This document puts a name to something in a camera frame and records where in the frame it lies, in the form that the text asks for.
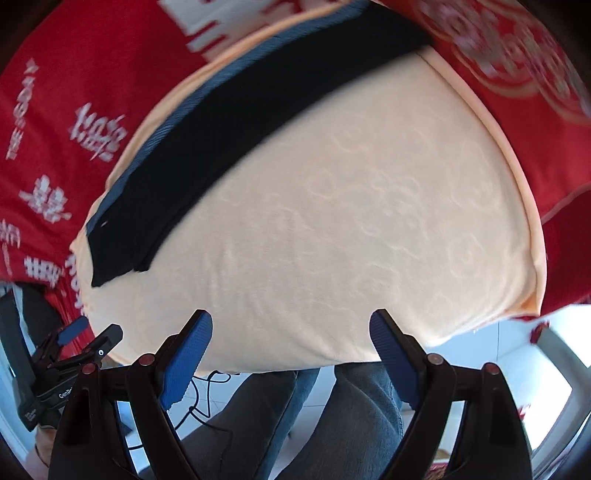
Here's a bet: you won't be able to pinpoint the black cable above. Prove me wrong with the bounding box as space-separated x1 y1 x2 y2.
120 368 234 450

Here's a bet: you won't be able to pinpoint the person's right leg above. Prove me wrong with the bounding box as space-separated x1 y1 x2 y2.
288 362 419 480

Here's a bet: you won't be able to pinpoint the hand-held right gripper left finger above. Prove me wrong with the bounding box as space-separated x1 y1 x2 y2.
48 309 214 480

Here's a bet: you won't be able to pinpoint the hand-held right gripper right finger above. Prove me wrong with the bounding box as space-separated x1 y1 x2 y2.
369 309 536 480

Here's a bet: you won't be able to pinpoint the person's left forearm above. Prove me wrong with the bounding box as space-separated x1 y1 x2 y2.
25 413 61 474

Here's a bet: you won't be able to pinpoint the red ornamented cushion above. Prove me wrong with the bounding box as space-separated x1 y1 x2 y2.
369 0 591 224

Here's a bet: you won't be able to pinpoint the person's left leg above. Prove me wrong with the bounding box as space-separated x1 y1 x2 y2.
182 367 320 480

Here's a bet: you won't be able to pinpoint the peach towel blanket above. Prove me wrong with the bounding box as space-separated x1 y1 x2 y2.
69 0 548 376

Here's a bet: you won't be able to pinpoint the person's leg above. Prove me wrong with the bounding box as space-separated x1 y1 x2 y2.
288 362 419 480
182 367 320 480

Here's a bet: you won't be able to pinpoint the grey metal leg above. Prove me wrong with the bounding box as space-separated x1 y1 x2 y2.
538 322 588 398

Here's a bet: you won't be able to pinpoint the black pants with blue stripes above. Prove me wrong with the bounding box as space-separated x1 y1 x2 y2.
85 0 435 289

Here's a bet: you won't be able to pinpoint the red printed blanket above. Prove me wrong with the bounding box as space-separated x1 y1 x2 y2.
0 0 591 344

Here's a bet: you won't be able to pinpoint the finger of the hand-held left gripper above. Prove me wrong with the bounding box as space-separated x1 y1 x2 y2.
51 324 123 370
33 316 88 363

